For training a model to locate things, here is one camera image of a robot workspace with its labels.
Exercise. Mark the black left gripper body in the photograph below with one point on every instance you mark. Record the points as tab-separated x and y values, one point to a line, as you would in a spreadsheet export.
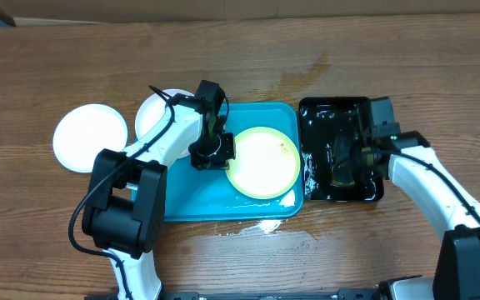
213	152

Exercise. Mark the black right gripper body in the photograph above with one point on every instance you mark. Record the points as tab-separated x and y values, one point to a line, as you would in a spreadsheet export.
359	165

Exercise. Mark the green and yellow sponge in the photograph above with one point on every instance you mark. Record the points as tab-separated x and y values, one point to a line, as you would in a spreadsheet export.
342	166

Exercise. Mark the yellow plate with sauce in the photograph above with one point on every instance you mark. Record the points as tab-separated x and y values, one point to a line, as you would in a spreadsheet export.
266	163

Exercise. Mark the white plate with sauce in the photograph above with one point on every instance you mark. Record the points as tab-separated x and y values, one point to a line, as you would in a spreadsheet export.
84	132

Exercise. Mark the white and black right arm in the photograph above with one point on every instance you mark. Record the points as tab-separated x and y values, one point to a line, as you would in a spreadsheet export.
410	163

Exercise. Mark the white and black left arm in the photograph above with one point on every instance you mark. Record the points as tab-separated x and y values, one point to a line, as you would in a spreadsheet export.
124	208

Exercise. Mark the black tray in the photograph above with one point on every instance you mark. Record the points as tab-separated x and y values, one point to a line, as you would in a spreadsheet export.
321	119

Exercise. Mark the teal plastic tray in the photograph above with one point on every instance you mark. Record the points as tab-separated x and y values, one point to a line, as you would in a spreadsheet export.
199	196

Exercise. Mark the black mounting rail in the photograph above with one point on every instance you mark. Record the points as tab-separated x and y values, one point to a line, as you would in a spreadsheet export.
265	296

